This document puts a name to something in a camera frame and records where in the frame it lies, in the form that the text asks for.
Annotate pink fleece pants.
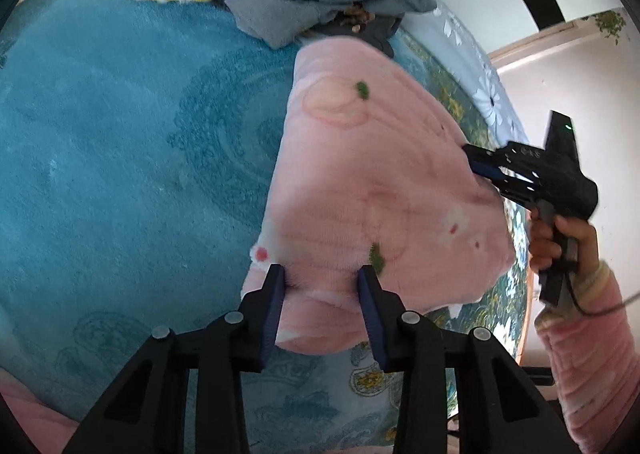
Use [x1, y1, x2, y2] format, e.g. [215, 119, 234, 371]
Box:
[241, 36, 516, 355]

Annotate light blue flower pillow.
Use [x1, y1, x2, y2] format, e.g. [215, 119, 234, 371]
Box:
[402, 1, 531, 150]

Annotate teal floral blanket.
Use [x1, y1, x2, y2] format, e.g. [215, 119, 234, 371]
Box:
[0, 0, 531, 454]

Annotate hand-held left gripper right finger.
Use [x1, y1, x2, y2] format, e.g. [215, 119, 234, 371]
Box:
[356, 265, 581, 454]

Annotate green leaf wall sticker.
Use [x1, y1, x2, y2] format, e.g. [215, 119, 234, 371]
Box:
[594, 11, 627, 44]

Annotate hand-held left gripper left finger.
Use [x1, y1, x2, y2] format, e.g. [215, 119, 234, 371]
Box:
[62, 263, 287, 454]

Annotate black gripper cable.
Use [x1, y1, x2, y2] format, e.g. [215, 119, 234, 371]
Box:
[565, 279, 640, 317]

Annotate person's right forearm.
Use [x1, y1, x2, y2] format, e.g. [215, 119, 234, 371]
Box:
[534, 261, 640, 454]

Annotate person's pink pyjamas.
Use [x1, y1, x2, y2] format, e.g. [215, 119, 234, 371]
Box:
[0, 366, 81, 454]

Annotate dark grey buttoned garment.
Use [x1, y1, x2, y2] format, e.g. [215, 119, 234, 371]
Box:
[300, 1, 403, 60]

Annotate cream door frame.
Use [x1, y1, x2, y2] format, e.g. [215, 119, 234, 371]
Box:
[487, 9, 640, 72]

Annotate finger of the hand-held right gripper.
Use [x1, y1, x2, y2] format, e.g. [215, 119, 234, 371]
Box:
[469, 162, 507, 188]
[461, 143, 507, 165]

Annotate person's right hand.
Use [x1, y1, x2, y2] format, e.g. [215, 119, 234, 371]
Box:
[529, 210, 598, 280]

